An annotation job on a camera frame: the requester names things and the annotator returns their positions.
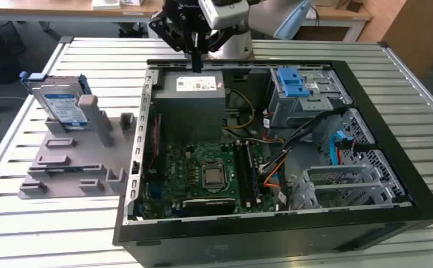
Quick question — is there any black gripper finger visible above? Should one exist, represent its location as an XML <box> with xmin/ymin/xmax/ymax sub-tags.
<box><xmin>148</xmin><ymin>11</ymin><xmax>199</xmax><ymax>73</ymax></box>
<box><xmin>199</xmin><ymin>25</ymin><xmax>240</xmax><ymax>74</ymax></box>

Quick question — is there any hard disk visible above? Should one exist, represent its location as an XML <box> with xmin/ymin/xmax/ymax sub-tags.
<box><xmin>20</xmin><ymin>71</ymin><xmax>93</xmax><ymax>130</ymax></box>

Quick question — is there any blue data wire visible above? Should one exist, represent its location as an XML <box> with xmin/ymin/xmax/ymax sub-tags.
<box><xmin>328</xmin><ymin>133</ymin><xmax>355</xmax><ymax>168</ymax></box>

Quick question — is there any metal disk bay cage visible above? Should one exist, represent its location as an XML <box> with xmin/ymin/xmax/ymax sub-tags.
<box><xmin>289</xmin><ymin>164</ymin><xmax>404</xmax><ymax>210</ymax></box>

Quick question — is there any white box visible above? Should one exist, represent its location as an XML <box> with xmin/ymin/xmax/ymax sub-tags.
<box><xmin>92</xmin><ymin>0</ymin><xmax>121</xmax><ymax>11</ymax></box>

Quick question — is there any blue drive latch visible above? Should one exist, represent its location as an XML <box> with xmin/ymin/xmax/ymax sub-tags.
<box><xmin>276</xmin><ymin>68</ymin><xmax>311</xmax><ymax>98</ymax></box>

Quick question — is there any grey power supply unit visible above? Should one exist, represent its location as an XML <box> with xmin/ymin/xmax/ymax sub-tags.
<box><xmin>152</xmin><ymin>70</ymin><xmax>228</xmax><ymax>145</ymax></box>

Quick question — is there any wooden desk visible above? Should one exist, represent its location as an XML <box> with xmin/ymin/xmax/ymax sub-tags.
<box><xmin>0</xmin><ymin>0</ymin><xmax>373</xmax><ymax>39</ymax></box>

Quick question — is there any metal optical drive cage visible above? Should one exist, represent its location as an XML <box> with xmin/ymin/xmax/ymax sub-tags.
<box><xmin>268</xmin><ymin>66</ymin><xmax>353</xmax><ymax>129</ymax></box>

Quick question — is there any black mesh bin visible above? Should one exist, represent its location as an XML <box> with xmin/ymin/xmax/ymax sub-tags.
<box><xmin>0</xmin><ymin>21</ymin><xmax>27</xmax><ymax>84</ymax></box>

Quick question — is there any green motherboard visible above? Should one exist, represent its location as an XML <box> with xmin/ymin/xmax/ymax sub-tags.
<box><xmin>141</xmin><ymin>141</ymin><xmax>277</xmax><ymax>220</ymax></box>

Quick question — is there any black RAM stick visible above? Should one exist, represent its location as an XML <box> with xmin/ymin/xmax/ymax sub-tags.
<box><xmin>235</xmin><ymin>141</ymin><xmax>253</xmax><ymax>208</ymax></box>

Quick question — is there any silver CPU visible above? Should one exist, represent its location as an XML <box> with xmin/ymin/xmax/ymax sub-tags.
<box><xmin>201</xmin><ymin>167</ymin><xmax>227</xmax><ymax>188</ymax></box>

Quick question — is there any grey parts rack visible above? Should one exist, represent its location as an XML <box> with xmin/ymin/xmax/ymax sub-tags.
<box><xmin>17</xmin><ymin>94</ymin><xmax>139</xmax><ymax>199</ymax></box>

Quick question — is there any black graphics card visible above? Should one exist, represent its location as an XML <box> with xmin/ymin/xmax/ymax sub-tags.
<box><xmin>179</xmin><ymin>197</ymin><xmax>237</xmax><ymax>217</ymax></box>

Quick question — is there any black open PC case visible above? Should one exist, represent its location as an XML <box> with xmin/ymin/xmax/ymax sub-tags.
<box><xmin>112</xmin><ymin>58</ymin><xmax>433</xmax><ymax>268</ymax></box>

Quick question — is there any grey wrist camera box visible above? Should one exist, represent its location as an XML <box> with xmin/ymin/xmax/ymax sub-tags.
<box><xmin>197</xmin><ymin>0</ymin><xmax>251</xmax><ymax>30</ymax></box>

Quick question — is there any yellow wire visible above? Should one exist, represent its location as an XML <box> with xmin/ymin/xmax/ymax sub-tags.
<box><xmin>224</xmin><ymin>89</ymin><xmax>256</xmax><ymax>130</ymax></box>

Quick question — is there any black wire bundle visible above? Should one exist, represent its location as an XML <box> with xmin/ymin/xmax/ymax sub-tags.
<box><xmin>264</xmin><ymin>110</ymin><xmax>348</xmax><ymax>171</ymax></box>

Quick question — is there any orange wire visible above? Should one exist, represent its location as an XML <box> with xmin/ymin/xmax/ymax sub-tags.
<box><xmin>264</xmin><ymin>170</ymin><xmax>281</xmax><ymax>188</ymax></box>

